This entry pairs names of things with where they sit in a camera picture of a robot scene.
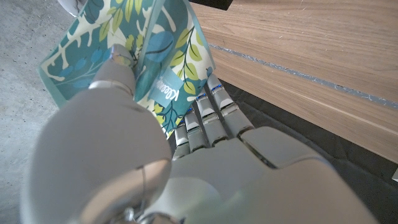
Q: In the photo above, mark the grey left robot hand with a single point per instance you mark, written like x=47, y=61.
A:
x=217, y=180

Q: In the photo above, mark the teal floral tissue box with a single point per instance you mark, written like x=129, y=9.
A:
x=168, y=53

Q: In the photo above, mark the white tissue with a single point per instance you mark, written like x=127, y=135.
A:
x=70, y=5

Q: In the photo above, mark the black box with white base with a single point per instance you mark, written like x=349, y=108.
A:
x=214, y=3

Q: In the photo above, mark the black curtain backdrop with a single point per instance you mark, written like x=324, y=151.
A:
x=342, y=152

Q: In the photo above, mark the white power strip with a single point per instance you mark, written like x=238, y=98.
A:
x=395, y=175

